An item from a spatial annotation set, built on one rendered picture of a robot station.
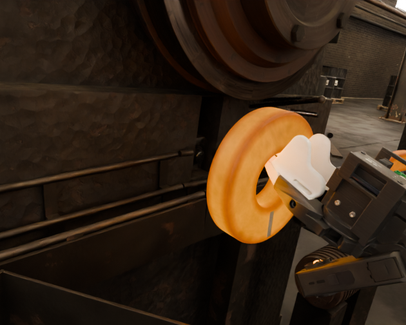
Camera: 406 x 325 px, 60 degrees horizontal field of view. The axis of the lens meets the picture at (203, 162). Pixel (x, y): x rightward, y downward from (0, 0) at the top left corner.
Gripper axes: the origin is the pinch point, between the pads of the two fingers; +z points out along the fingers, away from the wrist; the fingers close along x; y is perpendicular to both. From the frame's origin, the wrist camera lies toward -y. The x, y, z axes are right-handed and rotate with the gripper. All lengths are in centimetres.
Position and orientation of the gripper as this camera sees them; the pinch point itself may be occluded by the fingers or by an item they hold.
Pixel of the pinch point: (269, 160)
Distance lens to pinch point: 41.2
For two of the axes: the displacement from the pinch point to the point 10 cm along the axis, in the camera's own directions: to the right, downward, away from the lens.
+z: -5.9, -5.7, 5.8
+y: 3.2, -8.2, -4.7
